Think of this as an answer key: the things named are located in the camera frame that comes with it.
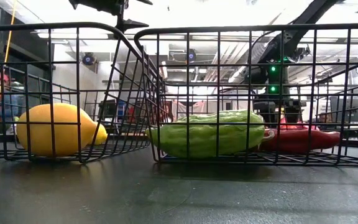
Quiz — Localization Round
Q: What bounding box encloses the round black ceiling device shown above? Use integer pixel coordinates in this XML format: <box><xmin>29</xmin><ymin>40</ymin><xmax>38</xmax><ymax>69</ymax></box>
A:
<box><xmin>81</xmin><ymin>52</ymin><xmax>97</xmax><ymax>66</ymax></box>
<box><xmin>185</xmin><ymin>48</ymin><xmax>198</xmax><ymax>63</ymax></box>

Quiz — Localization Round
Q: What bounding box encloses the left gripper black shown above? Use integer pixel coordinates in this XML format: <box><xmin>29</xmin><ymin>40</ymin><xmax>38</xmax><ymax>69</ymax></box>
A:
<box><xmin>68</xmin><ymin>0</ymin><xmax>154</xmax><ymax>34</ymax></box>

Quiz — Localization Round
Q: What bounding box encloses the dark background monitor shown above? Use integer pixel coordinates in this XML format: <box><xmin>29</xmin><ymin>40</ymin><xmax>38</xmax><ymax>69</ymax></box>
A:
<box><xmin>329</xmin><ymin>96</ymin><xmax>358</xmax><ymax>124</ymax></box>

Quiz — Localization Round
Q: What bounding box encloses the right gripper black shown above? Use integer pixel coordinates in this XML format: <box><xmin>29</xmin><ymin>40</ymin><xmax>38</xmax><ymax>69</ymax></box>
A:
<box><xmin>252</xmin><ymin>99</ymin><xmax>306</xmax><ymax>125</ymax></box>

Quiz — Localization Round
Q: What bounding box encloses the dark red chili pepper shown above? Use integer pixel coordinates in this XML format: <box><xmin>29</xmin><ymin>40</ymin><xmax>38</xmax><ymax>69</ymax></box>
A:
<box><xmin>259</xmin><ymin>128</ymin><xmax>341</xmax><ymax>155</ymax></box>

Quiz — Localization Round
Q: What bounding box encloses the green cucumber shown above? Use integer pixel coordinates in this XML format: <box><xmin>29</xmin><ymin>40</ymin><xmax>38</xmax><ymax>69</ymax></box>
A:
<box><xmin>145</xmin><ymin>109</ymin><xmax>266</xmax><ymax>159</ymax></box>

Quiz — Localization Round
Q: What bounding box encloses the black wire basket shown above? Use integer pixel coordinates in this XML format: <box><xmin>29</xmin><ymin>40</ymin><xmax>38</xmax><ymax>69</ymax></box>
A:
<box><xmin>0</xmin><ymin>21</ymin><xmax>167</xmax><ymax>164</ymax></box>
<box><xmin>134</xmin><ymin>22</ymin><xmax>358</xmax><ymax>167</ymax></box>

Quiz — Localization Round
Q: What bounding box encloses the silver ceiling duct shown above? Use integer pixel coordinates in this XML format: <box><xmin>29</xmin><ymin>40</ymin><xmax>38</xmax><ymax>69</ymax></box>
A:
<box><xmin>228</xmin><ymin>42</ymin><xmax>269</xmax><ymax>83</ymax></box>

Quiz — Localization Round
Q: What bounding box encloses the person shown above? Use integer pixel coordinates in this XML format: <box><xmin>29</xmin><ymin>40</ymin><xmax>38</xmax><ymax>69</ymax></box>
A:
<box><xmin>278</xmin><ymin>107</ymin><xmax>306</xmax><ymax>130</ymax></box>
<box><xmin>317</xmin><ymin>112</ymin><xmax>334</xmax><ymax>125</ymax></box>
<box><xmin>0</xmin><ymin>72</ymin><xmax>23</xmax><ymax>131</ymax></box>

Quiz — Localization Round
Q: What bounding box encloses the black ceiling fixture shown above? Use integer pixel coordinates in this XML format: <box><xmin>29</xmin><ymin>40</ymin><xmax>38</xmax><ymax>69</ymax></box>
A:
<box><xmin>290</xmin><ymin>45</ymin><xmax>312</xmax><ymax>63</ymax></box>

